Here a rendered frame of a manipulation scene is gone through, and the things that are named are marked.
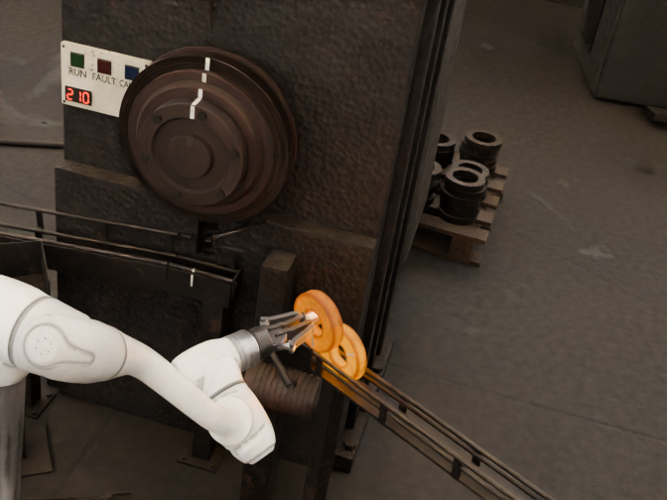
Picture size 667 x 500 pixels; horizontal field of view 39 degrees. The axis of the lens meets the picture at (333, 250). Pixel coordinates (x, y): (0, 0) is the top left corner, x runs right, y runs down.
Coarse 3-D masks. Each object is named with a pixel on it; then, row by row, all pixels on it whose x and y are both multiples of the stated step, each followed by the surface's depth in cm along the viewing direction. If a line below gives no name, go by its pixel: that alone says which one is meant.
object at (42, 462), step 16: (0, 256) 263; (16, 256) 265; (32, 256) 266; (0, 272) 266; (16, 272) 268; (32, 272) 269; (48, 272) 253; (48, 288) 252; (32, 432) 299; (32, 448) 293; (48, 448) 294; (32, 464) 288; (48, 464) 289
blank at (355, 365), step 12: (348, 336) 237; (336, 348) 246; (348, 348) 238; (360, 348) 237; (336, 360) 245; (348, 360) 239; (360, 360) 237; (336, 372) 245; (348, 372) 241; (360, 372) 239
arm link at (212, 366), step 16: (192, 352) 205; (208, 352) 206; (224, 352) 207; (176, 368) 203; (192, 368) 203; (208, 368) 203; (224, 368) 205; (240, 368) 211; (208, 384) 203; (224, 384) 203
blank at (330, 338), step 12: (300, 300) 230; (312, 300) 225; (324, 300) 224; (300, 312) 231; (324, 312) 223; (336, 312) 223; (324, 324) 225; (336, 324) 223; (312, 336) 230; (324, 336) 226; (336, 336) 224; (324, 348) 228
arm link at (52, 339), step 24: (24, 312) 154; (48, 312) 153; (72, 312) 156; (24, 336) 149; (48, 336) 148; (72, 336) 150; (96, 336) 154; (120, 336) 163; (24, 360) 151; (48, 360) 148; (72, 360) 150; (96, 360) 154; (120, 360) 162
